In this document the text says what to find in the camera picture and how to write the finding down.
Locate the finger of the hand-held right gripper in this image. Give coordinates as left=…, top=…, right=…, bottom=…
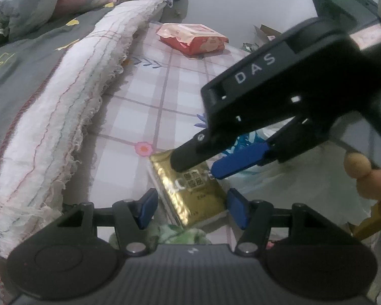
left=210, top=140, right=275, bottom=180
left=170, top=132, right=231, bottom=173

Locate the person's right hand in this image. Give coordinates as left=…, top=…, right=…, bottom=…
left=343, top=152, right=381, bottom=202

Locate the white plastic bag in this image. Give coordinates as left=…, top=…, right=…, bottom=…
left=229, top=119, right=370, bottom=227

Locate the checkered printed bed sheet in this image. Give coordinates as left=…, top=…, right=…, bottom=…
left=62, top=22, right=353, bottom=249

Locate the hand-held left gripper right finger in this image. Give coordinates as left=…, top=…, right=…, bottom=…
left=226, top=188, right=335, bottom=257

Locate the gold tissue pack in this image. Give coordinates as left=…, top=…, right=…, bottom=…
left=148, top=149, right=231, bottom=228

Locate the green white scrunchie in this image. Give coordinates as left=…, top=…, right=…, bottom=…
left=158, top=223, right=209, bottom=246

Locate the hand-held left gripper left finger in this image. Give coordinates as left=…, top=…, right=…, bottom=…
left=59, top=188, right=160, bottom=257

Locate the red wet wipes pack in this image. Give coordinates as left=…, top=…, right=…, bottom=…
left=155, top=23, right=230, bottom=56

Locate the white fringed blanket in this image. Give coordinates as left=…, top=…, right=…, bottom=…
left=0, top=0, right=166, bottom=258

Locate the small open cardboard box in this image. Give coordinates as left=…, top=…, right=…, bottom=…
left=253, top=24, right=284, bottom=44

